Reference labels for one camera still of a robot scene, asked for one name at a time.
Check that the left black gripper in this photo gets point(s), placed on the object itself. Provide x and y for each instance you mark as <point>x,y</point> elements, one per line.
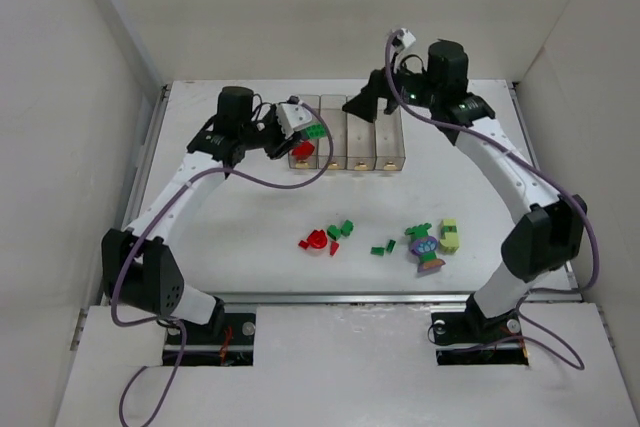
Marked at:
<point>275,142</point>

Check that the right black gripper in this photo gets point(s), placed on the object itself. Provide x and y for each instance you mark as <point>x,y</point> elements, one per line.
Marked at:
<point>379,88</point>

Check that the green 2x4 lego brick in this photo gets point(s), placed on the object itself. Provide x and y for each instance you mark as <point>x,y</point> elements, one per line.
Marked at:
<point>314,132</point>

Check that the dark green lego cluster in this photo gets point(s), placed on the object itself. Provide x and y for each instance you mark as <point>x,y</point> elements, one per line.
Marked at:
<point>336,232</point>

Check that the red round lego piece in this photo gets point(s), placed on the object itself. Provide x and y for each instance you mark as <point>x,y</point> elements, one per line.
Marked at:
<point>317,241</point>

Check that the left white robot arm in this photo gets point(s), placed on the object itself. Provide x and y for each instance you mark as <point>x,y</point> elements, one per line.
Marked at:
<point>139,267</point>

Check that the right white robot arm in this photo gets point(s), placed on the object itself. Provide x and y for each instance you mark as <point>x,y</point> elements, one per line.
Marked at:
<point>548,221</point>

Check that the clear bin for light green legos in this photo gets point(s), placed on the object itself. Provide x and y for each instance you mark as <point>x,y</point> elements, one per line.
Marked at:
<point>335,119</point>

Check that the clear bin for purple legos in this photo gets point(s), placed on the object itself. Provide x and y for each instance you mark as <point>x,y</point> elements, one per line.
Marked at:
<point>389,142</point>

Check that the clear bin for red legos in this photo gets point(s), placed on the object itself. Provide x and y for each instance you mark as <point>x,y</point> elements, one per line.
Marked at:
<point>312,162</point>

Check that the purple green flower lego figure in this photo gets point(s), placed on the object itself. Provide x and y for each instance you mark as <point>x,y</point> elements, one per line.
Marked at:
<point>424,247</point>

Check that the yellow green lego stack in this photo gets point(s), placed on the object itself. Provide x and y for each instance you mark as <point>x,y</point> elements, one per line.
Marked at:
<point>449,237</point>

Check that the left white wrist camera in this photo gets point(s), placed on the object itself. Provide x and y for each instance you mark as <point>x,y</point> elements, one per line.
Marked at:
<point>293,118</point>

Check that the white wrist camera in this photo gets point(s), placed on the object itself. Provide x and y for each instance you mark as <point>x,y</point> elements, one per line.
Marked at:
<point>402,39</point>
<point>293,118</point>

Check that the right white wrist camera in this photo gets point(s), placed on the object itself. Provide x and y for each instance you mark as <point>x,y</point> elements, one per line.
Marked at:
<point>402,39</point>

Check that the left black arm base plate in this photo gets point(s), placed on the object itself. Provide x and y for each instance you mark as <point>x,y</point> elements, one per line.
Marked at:
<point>230,345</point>

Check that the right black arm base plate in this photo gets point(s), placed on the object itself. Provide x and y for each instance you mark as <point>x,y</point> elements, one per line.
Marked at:
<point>457,344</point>

